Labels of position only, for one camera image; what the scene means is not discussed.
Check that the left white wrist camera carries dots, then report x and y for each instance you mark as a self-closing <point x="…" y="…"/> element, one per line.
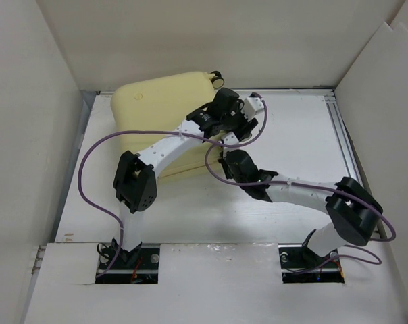
<point x="253" y="105"/>

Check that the yellow suitcase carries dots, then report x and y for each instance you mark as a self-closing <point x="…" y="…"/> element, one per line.
<point x="162" y="104"/>

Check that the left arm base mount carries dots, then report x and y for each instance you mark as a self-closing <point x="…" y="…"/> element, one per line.
<point x="141" y="268"/>

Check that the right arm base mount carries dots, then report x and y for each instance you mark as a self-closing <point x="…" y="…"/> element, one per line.
<point x="301" y="266"/>

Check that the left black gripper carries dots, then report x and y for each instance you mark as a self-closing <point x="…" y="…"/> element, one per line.
<point x="246" y="125"/>

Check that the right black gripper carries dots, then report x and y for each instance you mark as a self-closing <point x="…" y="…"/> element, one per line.
<point x="224" y="163"/>

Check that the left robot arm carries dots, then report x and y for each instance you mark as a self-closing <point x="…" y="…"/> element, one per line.
<point x="136" y="176"/>

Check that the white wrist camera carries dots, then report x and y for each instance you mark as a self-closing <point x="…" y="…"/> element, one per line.
<point x="253" y="105"/>
<point x="230" y="139"/>

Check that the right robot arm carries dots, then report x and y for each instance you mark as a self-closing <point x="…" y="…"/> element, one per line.
<point x="352" y="210"/>

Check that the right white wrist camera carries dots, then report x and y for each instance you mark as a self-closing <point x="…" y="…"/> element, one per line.
<point x="230" y="139"/>

